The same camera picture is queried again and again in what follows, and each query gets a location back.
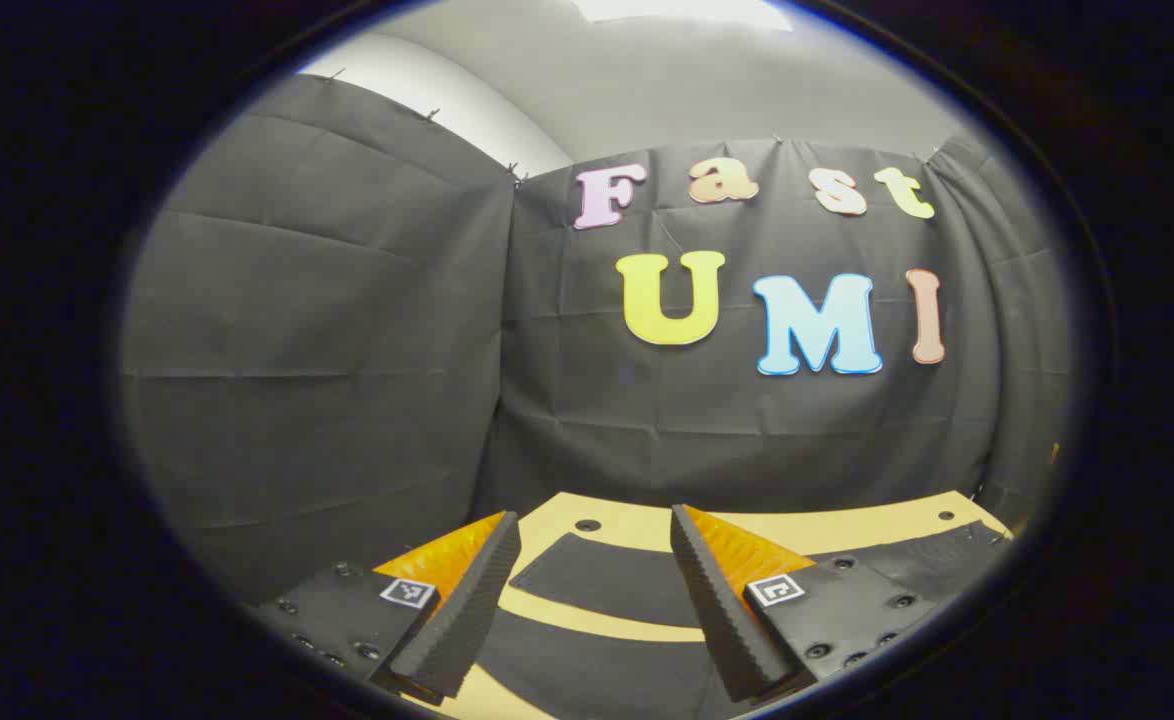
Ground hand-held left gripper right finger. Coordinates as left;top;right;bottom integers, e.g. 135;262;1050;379
669;503;940;705

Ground black backdrop cloth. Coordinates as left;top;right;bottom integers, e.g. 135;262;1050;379
119;72;1073;601

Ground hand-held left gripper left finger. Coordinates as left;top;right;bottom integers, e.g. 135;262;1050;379
247;510;524;701

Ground dark denim jeans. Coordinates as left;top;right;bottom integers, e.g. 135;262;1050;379
467;520;1010;720

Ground rectangular ceiling light panel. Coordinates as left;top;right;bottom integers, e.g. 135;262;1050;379
572;0;794;31

